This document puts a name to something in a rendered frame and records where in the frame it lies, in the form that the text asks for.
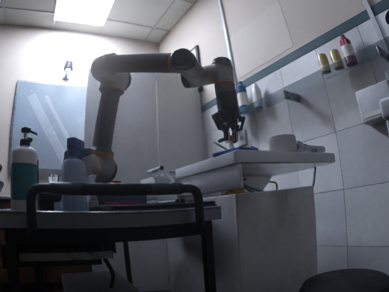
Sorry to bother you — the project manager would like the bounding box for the glass wall shelf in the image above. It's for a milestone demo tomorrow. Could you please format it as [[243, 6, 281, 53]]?
[[239, 45, 389, 116]]

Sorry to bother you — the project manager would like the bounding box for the blue white bottle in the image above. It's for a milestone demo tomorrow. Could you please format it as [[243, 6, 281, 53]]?
[[236, 81, 249, 114]]

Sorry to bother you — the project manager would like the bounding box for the white towel roll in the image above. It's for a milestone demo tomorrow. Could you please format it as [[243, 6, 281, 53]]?
[[268, 134, 298, 152]]

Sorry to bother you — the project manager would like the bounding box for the blue spray bottle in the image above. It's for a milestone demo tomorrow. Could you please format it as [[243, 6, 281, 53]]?
[[60, 137, 90, 212]]

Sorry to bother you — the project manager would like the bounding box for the teal white pump bottle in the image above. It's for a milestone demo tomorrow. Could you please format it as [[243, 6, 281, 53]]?
[[10, 126, 39, 211]]

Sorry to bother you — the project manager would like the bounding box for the wall mirror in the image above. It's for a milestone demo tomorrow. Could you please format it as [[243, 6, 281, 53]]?
[[8, 79, 89, 177]]

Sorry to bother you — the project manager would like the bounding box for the white wash basin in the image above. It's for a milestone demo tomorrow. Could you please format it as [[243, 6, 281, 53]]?
[[175, 150, 335, 192]]

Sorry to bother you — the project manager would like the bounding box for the ceiling light panel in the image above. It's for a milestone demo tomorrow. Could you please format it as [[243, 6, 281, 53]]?
[[53, 0, 116, 28]]

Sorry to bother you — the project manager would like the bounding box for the chrome mixer lever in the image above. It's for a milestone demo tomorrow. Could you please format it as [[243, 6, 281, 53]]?
[[147, 165, 176, 184]]

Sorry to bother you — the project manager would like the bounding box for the white tall cupboard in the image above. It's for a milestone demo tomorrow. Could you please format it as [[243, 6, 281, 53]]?
[[85, 69, 207, 184]]

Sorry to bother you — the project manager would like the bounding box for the blue flat insert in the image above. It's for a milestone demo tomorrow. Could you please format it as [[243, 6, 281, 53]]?
[[212, 146, 259, 158]]

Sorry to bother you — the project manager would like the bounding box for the white basin cabinet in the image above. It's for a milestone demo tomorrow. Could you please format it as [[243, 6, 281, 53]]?
[[166, 185, 319, 292]]

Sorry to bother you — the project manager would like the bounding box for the black trolley cart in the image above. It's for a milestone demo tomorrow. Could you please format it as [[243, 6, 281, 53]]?
[[0, 183, 222, 292]]

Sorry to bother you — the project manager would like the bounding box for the white vertical pipe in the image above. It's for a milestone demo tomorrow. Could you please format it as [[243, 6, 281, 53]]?
[[218, 0, 238, 89]]

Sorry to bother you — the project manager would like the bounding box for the black round stool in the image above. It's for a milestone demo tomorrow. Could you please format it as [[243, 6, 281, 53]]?
[[299, 268, 389, 292]]

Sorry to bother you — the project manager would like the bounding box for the wall lamp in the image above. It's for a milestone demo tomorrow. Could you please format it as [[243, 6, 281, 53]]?
[[62, 60, 74, 81]]

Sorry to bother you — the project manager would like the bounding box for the gold bottle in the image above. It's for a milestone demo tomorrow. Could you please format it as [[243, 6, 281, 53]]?
[[330, 48, 345, 71], [317, 53, 331, 74]]

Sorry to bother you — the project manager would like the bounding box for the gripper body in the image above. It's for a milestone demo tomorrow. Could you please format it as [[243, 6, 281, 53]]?
[[215, 89, 239, 122]]

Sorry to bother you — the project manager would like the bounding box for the red white bottle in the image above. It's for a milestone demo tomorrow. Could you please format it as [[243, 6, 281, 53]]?
[[339, 34, 358, 67]]

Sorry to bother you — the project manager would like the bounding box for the white wall dispenser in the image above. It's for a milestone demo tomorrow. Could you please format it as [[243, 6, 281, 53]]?
[[355, 79, 389, 126]]

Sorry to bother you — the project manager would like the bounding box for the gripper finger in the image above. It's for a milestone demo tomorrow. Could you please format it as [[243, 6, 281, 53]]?
[[229, 114, 246, 137], [211, 112, 229, 143]]

